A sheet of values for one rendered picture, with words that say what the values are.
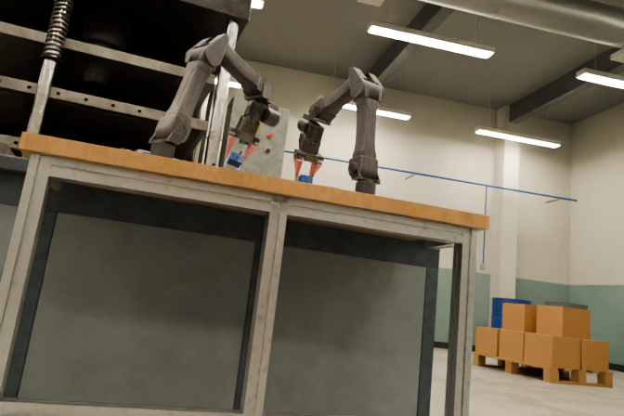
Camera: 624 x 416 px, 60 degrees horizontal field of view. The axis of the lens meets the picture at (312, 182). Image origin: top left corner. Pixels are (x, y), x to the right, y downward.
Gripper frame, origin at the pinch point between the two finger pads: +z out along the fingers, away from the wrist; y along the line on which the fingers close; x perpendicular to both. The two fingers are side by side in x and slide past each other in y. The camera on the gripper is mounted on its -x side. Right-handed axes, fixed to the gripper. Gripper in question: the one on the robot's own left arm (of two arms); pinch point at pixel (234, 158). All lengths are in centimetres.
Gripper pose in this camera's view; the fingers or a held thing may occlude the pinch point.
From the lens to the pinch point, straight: 180.4
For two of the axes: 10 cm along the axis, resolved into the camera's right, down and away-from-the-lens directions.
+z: -3.9, 9.2, 0.1
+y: -8.9, -3.7, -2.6
